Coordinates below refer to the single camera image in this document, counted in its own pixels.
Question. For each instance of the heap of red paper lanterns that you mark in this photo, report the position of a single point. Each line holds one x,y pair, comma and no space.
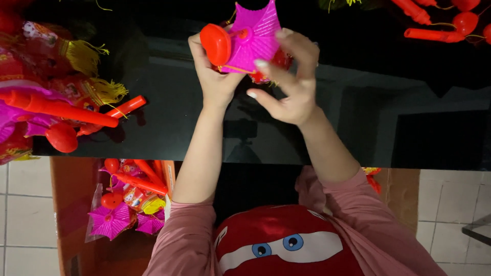
34,65

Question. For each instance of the red cushion with cartoon eyes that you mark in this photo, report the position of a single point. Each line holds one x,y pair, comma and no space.
284,241

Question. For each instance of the person's pink shirt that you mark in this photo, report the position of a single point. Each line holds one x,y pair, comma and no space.
368,230

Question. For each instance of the dark glass side table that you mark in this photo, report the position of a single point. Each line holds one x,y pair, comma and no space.
478,230

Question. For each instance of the green and yellow tassel lantern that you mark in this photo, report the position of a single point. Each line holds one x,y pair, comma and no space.
345,3

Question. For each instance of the person's right hand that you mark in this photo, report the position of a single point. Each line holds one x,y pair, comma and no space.
299,92

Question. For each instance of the cardboard carton of toy lanterns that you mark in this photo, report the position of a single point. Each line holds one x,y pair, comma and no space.
126,199

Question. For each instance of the person's left hand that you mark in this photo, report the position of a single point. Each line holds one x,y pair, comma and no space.
214,86

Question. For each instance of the red heart-shaped plastic bulb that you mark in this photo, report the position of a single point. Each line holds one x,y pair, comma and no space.
465,22
466,4
61,138
487,33

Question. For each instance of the person's left fingers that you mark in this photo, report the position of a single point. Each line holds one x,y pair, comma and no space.
195,48

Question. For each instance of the magenta and red toy lantern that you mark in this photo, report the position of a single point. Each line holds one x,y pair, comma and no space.
251,42

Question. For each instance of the brown cardboard carton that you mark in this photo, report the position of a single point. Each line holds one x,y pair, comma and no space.
399,199

